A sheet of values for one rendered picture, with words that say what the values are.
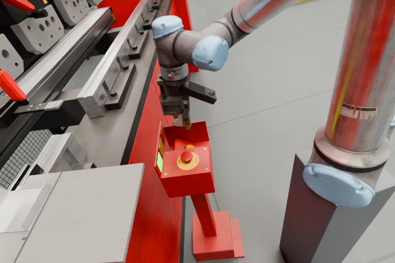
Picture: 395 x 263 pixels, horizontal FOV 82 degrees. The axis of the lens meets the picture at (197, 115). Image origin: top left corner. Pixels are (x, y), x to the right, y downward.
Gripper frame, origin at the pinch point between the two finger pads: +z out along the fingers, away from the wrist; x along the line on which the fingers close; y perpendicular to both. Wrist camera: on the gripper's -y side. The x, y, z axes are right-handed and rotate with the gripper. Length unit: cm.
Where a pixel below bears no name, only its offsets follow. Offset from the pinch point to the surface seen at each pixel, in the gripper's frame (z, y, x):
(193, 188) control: 13.9, 0.5, 15.1
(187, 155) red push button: 3.0, 1.1, 10.2
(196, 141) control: 12.9, -1.3, -4.5
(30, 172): -13.0, 34.6, 24.4
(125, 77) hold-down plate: -4.3, 26.7, -28.7
